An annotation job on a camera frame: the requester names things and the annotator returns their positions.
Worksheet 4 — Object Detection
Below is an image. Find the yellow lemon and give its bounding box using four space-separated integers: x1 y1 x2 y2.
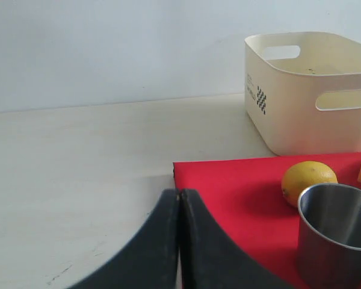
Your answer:
281 161 338 208

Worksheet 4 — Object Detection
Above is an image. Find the cream plastic bin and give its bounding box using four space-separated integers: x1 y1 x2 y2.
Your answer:
244 32 361 155

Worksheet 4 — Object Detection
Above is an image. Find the stainless steel cup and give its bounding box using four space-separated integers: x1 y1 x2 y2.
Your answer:
297 183 361 288

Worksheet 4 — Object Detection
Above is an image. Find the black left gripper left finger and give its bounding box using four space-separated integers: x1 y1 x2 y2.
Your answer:
70 189 180 289

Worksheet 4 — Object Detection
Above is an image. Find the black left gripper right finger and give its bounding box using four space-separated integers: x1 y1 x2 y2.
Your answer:
179 189 292 289

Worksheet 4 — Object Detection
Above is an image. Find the red table cloth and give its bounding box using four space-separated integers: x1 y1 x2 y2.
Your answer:
173 152 361 288

